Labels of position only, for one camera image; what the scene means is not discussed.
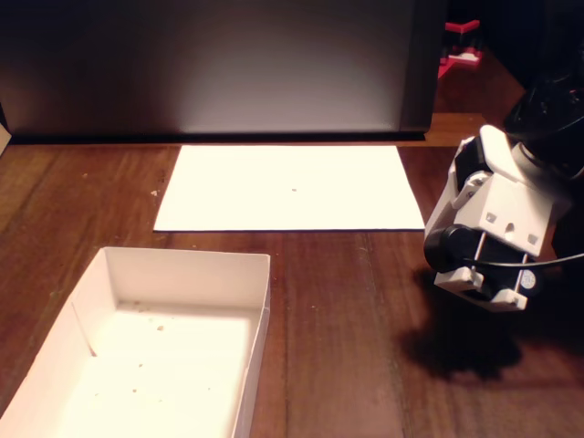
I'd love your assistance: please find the red white plastic object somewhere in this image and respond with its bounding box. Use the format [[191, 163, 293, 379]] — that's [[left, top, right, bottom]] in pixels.
[[436, 19, 485, 81]]

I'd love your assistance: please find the white cardboard box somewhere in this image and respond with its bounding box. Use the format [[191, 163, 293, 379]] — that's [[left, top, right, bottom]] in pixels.
[[0, 246, 272, 438]]

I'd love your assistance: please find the large dark grey box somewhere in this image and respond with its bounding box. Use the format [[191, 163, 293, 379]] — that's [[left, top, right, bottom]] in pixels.
[[0, 0, 449, 143]]

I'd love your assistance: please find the white card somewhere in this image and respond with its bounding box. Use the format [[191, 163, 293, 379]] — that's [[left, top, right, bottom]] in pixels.
[[0, 102, 13, 156]]

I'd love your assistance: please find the black round wrist camera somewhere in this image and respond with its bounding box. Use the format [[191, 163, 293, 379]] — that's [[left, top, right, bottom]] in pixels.
[[422, 224, 481, 270]]

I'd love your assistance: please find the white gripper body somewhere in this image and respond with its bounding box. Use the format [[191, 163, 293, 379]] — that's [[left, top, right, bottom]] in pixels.
[[424, 172, 572, 314]]

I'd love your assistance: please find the black camera cable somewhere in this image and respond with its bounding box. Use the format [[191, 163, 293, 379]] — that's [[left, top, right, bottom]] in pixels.
[[455, 252, 584, 268]]

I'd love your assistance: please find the white paper sheet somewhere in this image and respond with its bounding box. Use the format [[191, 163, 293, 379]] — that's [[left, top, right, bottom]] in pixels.
[[152, 144, 426, 234]]

